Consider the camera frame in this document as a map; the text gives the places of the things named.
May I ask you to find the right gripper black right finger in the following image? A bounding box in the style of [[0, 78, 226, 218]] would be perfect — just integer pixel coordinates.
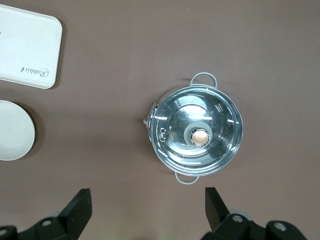
[[203, 186, 312, 240]]

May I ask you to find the grey-green pot with handles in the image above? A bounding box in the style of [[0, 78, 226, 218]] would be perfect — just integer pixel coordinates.
[[142, 72, 244, 186]]

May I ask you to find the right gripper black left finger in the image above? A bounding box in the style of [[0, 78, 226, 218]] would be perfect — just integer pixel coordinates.
[[0, 188, 93, 240]]

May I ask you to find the cream rectangular tray rabbit print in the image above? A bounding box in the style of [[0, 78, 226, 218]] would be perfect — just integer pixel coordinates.
[[0, 4, 63, 90]]

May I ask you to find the cream round bowl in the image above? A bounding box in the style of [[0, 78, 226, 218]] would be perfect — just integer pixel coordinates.
[[0, 99, 36, 161]]

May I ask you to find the glass pot lid gold knob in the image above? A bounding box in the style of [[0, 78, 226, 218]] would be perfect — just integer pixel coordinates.
[[149, 86, 244, 177]]

